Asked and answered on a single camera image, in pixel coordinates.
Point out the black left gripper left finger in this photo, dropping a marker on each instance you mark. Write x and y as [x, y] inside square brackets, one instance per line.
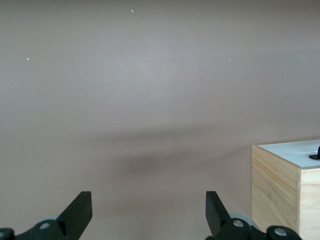
[75, 217]

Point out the wooden drawer white front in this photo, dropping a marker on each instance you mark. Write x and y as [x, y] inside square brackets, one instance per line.
[287, 148]

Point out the brown paper table cover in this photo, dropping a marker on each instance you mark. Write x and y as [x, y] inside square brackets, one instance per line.
[125, 87]

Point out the wooden drawer cabinet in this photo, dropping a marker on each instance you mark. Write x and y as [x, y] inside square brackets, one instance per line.
[275, 187]

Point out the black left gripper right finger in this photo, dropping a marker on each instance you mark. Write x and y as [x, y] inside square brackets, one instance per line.
[217, 220]

